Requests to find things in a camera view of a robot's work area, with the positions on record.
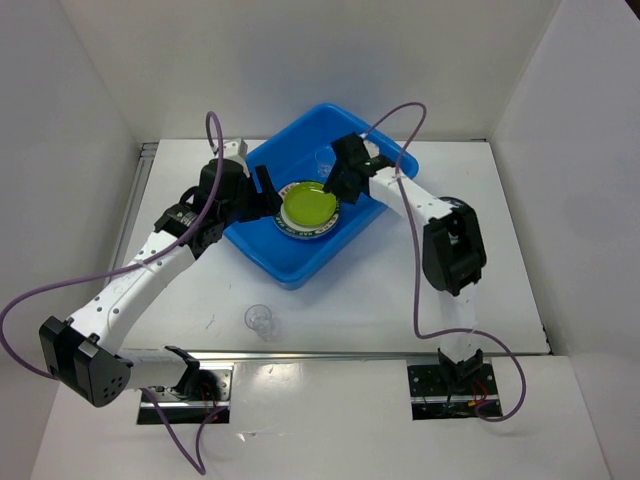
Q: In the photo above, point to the lime green plate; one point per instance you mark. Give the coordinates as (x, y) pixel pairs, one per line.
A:
(305, 204)

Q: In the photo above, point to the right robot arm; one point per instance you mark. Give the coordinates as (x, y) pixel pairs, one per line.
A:
(450, 252)

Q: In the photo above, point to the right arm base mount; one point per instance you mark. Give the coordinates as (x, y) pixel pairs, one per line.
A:
(432, 399)

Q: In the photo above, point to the clear plastic cup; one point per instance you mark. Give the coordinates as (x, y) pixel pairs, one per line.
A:
(258, 318)
(325, 159)

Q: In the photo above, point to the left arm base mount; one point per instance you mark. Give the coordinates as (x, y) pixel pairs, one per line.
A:
(211, 394)

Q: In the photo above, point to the aluminium rail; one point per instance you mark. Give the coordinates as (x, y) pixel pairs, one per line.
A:
(145, 162)
(291, 357)

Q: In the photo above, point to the white plate dark teal rim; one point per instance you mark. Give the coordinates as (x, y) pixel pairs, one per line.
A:
(301, 233)

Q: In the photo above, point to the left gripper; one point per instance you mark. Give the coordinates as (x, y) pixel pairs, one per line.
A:
(265, 203)

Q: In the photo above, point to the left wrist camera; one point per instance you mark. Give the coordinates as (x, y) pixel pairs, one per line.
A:
(235, 150)

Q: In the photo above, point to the blue plastic bin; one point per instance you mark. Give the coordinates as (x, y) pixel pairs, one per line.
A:
(290, 157)

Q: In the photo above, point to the aluminium front rail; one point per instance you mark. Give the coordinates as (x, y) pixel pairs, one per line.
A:
(291, 357)

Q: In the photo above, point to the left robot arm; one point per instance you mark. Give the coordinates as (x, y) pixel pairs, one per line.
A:
(85, 351)

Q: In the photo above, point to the aluminium left rail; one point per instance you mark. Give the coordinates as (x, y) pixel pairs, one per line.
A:
(145, 162)

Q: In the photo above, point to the clear plastic cup on table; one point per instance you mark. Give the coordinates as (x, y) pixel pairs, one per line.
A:
(258, 318)

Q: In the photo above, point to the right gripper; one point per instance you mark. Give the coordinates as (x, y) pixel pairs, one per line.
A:
(333, 182)

